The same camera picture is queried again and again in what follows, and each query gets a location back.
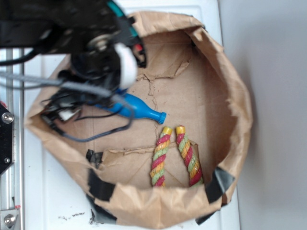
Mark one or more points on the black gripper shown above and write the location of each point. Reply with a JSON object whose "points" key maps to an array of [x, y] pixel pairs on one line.
{"points": [[114, 70]]}

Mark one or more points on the blue plastic bottle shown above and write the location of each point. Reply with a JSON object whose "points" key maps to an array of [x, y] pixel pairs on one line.
{"points": [[141, 109]]}

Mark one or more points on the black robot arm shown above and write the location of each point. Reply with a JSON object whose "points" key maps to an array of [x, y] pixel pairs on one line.
{"points": [[104, 48]]}

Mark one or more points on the brown paper bag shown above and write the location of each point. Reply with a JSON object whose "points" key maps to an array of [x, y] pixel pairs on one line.
{"points": [[189, 77]]}

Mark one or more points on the white plastic tray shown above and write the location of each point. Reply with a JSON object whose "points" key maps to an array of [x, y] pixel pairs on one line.
{"points": [[53, 200]]}

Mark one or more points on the aluminium frame rail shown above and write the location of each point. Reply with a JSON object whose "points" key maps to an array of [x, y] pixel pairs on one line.
{"points": [[12, 181]]}

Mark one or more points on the red yellow green rope toy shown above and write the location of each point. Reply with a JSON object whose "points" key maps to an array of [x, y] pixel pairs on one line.
{"points": [[186, 151]]}

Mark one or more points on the black metal bracket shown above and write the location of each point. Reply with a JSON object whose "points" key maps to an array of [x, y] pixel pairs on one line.
{"points": [[6, 138]]}

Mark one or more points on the silver corner bracket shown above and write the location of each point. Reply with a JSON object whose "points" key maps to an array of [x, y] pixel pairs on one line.
{"points": [[10, 219]]}

